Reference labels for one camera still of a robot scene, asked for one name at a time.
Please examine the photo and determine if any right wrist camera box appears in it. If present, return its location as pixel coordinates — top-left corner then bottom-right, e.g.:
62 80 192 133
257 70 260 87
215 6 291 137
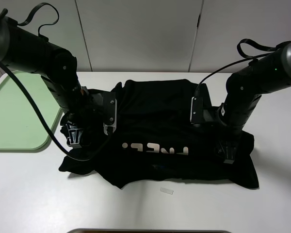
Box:
190 97 204 127

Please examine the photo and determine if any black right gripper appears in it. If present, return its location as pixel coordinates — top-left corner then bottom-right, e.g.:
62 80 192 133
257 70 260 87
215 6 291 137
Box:
203 106 245 165

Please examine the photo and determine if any clear tape front centre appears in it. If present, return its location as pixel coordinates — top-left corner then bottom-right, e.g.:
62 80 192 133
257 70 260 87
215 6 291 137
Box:
160 187 174 195

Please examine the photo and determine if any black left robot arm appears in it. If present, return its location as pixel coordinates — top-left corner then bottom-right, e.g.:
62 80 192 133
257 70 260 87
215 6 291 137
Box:
0 15 105 148

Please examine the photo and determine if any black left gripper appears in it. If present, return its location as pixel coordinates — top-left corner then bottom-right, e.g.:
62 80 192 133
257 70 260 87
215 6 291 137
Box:
60 88 104 149

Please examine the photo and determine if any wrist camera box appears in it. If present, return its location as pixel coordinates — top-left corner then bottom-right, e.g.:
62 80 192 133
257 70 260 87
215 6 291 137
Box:
190 97 204 127
102 92 117 135

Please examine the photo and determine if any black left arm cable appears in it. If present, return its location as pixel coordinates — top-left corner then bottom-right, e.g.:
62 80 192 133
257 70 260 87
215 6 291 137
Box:
0 2 112 161

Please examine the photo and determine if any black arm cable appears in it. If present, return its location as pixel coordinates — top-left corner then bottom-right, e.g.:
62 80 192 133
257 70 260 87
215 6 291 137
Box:
0 2 112 161
195 38 291 98

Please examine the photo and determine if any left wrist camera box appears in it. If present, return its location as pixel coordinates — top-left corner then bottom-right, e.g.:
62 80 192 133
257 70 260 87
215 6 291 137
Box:
102 92 117 135

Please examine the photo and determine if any black short sleeve shirt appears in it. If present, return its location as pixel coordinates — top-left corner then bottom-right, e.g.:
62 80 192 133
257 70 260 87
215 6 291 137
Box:
59 79 259 189

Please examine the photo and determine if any green plastic tray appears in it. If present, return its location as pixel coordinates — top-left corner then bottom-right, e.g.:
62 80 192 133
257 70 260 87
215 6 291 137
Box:
0 71 62 151

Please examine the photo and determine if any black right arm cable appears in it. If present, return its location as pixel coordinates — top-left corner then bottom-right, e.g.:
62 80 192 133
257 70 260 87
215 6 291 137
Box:
195 38 291 98

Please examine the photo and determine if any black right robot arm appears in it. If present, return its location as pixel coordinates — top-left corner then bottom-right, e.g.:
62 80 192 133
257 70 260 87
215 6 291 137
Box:
217 39 291 164

